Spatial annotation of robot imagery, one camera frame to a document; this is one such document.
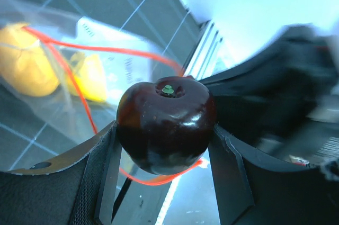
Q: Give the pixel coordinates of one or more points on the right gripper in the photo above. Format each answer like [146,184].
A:
[273,100]

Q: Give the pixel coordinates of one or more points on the orange toy fruit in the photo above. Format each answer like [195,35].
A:
[24,64]

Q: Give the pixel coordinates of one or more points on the yellow toy pepper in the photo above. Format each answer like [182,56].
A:
[89,75]

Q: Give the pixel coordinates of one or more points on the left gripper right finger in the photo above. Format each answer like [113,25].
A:
[253,187]

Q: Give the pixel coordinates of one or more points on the dark toy mangosteen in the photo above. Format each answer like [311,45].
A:
[165,127]

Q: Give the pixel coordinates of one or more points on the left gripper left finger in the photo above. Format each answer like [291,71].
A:
[76,187]

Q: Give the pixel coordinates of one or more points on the clear zip bag orange zipper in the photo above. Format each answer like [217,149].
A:
[126,57]

